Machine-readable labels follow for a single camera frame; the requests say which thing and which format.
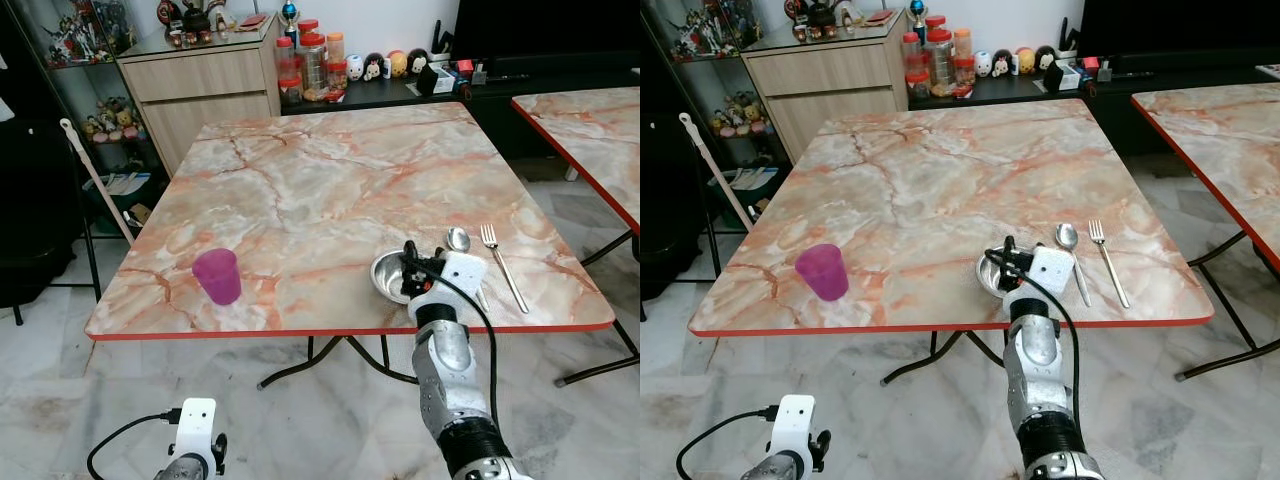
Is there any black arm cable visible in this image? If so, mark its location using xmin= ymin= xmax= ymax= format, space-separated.
xmin=87 ymin=407 xmax=184 ymax=480
xmin=428 ymin=262 xmax=500 ymax=426
xmin=676 ymin=404 xmax=780 ymax=480
xmin=985 ymin=247 xmax=1082 ymax=421

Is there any round stainless steel bowl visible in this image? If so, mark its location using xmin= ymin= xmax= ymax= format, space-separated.
xmin=370 ymin=250 xmax=418 ymax=303
xmin=977 ymin=250 xmax=1007 ymax=299

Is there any white long stick handle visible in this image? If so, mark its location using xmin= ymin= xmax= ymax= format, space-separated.
xmin=680 ymin=112 xmax=756 ymax=231
xmin=60 ymin=118 xmax=136 ymax=246

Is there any black chair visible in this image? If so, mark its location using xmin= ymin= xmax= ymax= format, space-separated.
xmin=0 ymin=120 xmax=101 ymax=326
xmin=640 ymin=110 xmax=716 ymax=301

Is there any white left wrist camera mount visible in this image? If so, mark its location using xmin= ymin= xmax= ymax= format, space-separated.
xmin=768 ymin=395 xmax=817 ymax=462
xmin=172 ymin=398 xmax=219 ymax=467

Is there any stack of magazines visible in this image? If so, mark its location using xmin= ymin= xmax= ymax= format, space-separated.
xmin=728 ymin=166 xmax=779 ymax=191
xmin=85 ymin=172 xmax=151 ymax=196

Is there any black desk organiser box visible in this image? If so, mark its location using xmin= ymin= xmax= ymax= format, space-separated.
xmin=418 ymin=62 xmax=456 ymax=96
xmin=1045 ymin=60 xmax=1086 ymax=93

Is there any stainless steel fork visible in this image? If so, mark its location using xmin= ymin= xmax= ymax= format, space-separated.
xmin=480 ymin=224 xmax=531 ymax=315
xmin=1088 ymin=219 xmax=1132 ymax=310

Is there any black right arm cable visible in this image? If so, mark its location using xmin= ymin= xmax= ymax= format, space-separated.
xmin=428 ymin=262 xmax=500 ymax=426
xmin=985 ymin=247 xmax=1082 ymax=421

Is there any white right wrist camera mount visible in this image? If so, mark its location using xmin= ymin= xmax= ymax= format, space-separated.
xmin=432 ymin=252 xmax=490 ymax=311
xmin=1022 ymin=246 xmax=1076 ymax=301

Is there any glass display shelf with figurines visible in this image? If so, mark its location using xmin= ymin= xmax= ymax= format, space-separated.
xmin=645 ymin=0 xmax=791 ymax=231
xmin=15 ymin=0 xmax=171 ymax=236

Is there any slim red-lidded plastic jar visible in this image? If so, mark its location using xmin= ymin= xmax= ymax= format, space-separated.
xmin=275 ymin=37 xmax=301 ymax=105
xmin=902 ymin=32 xmax=927 ymax=99

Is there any dark teapot set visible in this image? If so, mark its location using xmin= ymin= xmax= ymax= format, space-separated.
xmin=783 ymin=0 xmax=866 ymax=43
xmin=157 ymin=0 xmax=236 ymax=49

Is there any stainless steel spoon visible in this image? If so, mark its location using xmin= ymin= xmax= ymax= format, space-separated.
xmin=446 ymin=227 xmax=492 ymax=313
xmin=1055 ymin=223 xmax=1093 ymax=308

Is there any purple plastic cup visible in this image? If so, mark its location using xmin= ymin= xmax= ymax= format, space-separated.
xmin=192 ymin=248 xmax=243 ymax=306
xmin=796 ymin=243 xmax=848 ymax=302

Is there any light wooden drawer cabinet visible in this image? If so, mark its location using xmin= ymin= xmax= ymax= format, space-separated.
xmin=742 ymin=10 xmax=911 ymax=161
xmin=117 ymin=15 xmax=283 ymax=171

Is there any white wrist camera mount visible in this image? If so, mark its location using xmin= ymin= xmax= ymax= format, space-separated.
xmin=1022 ymin=246 xmax=1076 ymax=301
xmin=768 ymin=395 xmax=817 ymax=462
xmin=432 ymin=252 xmax=490 ymax=311
xmin=172 ymin=398 xmax=219 ymax=467

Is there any black television screen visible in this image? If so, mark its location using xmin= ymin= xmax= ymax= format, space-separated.
xmin=455 ymin=0 xmax=641 ymax=63
xmin=1078 ymin=0 xmax=1280 ymax=59

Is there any large red-lidded snack jar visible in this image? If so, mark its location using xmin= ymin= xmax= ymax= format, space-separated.
xmin=298 ymin=32 xmax=329 ymax=101
xmin=926 ymin=28 xmax=957 ymax=96

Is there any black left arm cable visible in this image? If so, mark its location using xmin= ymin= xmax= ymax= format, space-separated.
xmin=87 ymin=407 xmax=184 ymax=480
xmin=676 ymin=404 xmax=780 ymax=480

